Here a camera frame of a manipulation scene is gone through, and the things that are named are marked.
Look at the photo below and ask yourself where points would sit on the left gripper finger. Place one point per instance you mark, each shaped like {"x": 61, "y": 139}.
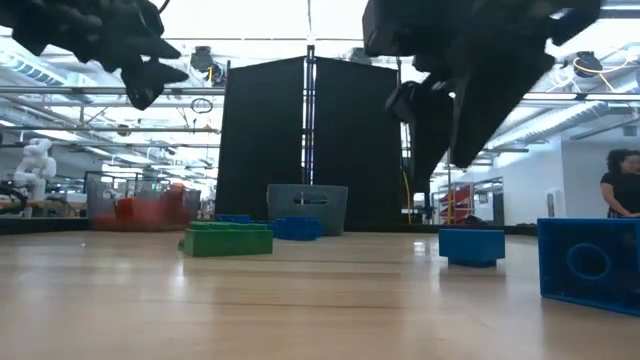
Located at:
{"x": 150, "y": 80}
{"x": 160, "y": 50}

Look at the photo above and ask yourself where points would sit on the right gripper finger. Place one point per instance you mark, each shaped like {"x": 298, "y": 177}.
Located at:
{"x": 430, "y": 130}
{"x": 490, "y": 95}

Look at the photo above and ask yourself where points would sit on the blue 2x2 toy brick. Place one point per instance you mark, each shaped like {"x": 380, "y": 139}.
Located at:
{"x": 232, "y": 218}
{"x": 470, "y": 245}
{"x": 555, "y": 260}

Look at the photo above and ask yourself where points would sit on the blue 2x4 toy brick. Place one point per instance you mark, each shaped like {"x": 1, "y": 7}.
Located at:
{"x": 297, "y": 229}

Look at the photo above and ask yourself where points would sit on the green 2x4 toy brick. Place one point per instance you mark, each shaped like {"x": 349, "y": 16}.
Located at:
{"x": 225, "y": 242}

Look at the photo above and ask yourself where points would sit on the red rack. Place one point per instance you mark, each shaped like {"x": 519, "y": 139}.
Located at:
{"x": 460, "y": 200}

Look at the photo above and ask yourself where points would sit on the translucent grey plastic bin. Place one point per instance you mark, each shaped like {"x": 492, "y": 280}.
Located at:
{"x": 285, "y": 200}
{"x": 100, "y": 200}

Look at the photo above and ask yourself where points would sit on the white humanoid robot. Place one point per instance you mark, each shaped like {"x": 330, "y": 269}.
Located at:
{"x": 35, "y": 170}

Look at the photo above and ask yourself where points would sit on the person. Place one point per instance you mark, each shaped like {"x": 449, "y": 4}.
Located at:
{"x": 622, "y": 190}

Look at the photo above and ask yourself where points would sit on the black curved machine part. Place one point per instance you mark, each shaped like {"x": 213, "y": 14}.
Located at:
{"x": 12, "y": 197}

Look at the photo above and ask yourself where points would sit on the silver ceiling duct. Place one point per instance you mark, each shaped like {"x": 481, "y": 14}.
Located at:
{"x": 560, "y": 120}
{"x": 30, "y": 70}

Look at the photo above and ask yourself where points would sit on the white wall box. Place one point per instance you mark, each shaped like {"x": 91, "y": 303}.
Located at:
{"x": 553, "y": 205}

